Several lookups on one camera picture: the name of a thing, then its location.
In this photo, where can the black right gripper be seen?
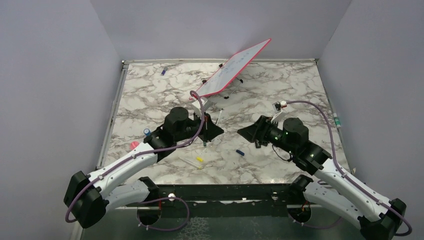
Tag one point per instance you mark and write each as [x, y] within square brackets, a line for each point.
[258, 131]

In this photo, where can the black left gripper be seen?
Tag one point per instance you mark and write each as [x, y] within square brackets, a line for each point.
[209, 130]

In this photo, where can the white green-tip marker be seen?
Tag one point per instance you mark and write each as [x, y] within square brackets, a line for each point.
[219, 116]

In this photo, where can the blue marker cap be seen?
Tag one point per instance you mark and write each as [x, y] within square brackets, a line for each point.
[240, 152]

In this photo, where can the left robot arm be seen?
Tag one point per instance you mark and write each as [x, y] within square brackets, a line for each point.
[90, 196]

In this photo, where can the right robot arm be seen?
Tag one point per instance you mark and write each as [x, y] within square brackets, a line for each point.
[376, 216]

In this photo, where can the white yellow-tip marker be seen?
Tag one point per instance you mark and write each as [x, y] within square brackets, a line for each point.
[195, 165]

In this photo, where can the pink framed whiteboard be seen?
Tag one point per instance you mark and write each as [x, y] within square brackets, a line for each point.
[242, 58]

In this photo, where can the whiteboard metal stand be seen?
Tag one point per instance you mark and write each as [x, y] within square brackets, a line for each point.
[228, 86]

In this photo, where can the blue cylinder container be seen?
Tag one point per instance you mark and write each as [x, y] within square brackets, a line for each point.
[147, 132]

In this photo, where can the small purple marker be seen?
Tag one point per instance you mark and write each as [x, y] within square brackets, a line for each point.
[164, 71]

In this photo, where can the pink round object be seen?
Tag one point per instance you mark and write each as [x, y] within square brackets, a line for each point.
[133, 145]

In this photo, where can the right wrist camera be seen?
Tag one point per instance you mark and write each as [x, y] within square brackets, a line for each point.
[278, 107]

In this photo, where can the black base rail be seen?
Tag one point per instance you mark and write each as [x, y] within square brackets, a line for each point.
[223, 200]

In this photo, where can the green white marker on rail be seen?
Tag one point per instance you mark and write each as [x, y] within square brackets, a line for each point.
[336, 120]

